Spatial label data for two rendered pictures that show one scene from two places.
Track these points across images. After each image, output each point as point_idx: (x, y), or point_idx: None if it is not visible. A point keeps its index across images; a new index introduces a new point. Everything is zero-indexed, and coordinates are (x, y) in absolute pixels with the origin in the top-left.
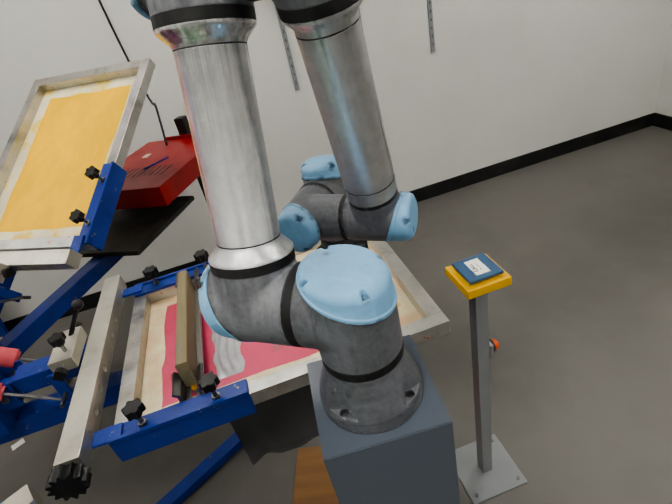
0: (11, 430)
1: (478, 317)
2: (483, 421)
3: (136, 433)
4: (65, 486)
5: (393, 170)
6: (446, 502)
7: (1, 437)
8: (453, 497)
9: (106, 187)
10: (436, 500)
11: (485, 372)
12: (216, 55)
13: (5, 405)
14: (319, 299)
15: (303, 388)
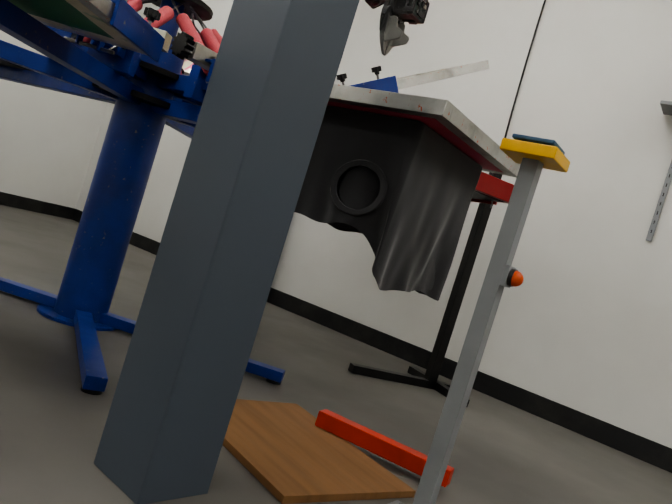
0: (192, 111)
1: (510, 206)
2: (448, 404)
3: None
4: (179, 40)
5: None
6: (280, 10)
7: (186, 112)
8: (285, 6)
9: (375, 82)
10: (277, 3)
11: (485, 308)
12: None
13: (205, 84)
14: None
15: (321, 133)
